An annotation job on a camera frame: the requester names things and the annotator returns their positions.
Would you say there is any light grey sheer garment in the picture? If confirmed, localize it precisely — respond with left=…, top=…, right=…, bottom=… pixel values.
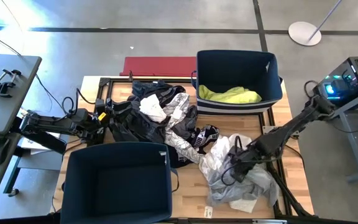
left=206, top=154, right=280, bottom=208

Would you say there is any dark navy garment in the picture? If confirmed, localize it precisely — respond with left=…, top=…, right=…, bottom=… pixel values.
left=131, top=80, right=186, bottom=105

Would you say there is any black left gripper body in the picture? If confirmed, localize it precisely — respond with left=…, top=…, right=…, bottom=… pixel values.
left=86, top=105, right=112, bottom=142

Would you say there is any grey stand pole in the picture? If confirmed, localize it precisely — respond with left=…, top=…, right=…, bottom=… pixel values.
left=308, top=0, right=343, bottom=41

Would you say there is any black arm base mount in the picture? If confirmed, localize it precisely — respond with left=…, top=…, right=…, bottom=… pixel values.
left=10, top=116, right=68, bottom=156

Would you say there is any small white cloth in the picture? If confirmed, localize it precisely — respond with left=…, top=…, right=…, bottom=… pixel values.
left=227, top=198, right=258, bottom=214

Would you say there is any red mat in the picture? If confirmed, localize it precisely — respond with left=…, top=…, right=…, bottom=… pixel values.
left=119, top=56, right=198, bottom=78

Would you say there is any neon yellow garment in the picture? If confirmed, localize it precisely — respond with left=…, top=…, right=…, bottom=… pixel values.
left=198, top=84, right=263, bottom=105

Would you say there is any black cable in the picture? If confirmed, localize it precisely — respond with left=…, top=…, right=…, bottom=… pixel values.
left=0, top=26, right=96, bottom=116

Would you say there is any black white printed underwear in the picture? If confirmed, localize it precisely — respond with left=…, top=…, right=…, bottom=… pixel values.
left=190, top=124, right=221, bottom=149

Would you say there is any white paper sheet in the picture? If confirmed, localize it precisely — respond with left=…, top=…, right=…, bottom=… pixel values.
left=19, top=130, right=62, bottom=156

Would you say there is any dark grey garment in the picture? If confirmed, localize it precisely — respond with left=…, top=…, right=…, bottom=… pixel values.
left=173, top=105, right=199, bottom=139

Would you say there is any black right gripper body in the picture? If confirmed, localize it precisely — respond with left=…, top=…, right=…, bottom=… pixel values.
left=228, top=141, right=262, bottom=180

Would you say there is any white round stand base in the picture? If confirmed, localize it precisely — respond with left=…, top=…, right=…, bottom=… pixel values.
left=288, top=21, right=323, bottom=47

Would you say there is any grey desk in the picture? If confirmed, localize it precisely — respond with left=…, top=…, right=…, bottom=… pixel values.
left=0, top=54, right=43, bottom=212

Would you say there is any black computer case with lights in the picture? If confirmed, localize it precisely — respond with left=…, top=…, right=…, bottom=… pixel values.
left=313, top=55, right=358, bottom=107

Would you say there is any large navy white striped bin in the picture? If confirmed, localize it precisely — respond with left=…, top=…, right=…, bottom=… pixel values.
left=60, top=141, right=180, bottom=224

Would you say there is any navy white striped fabric bin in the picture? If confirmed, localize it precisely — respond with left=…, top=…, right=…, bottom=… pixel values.
left=190, top=49, right=284, bottom=115

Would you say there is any white t-shirt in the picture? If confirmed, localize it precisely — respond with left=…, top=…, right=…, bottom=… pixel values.
left=139, top=94, right=168, bottom=124

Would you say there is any grey metal desk frame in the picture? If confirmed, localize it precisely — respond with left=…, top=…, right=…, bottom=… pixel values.
left=329, top=85, right=358, bottom=184

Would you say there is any black jacket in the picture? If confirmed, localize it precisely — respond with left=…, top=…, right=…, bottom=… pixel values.
left=108, top=95, right=169, bottom=144

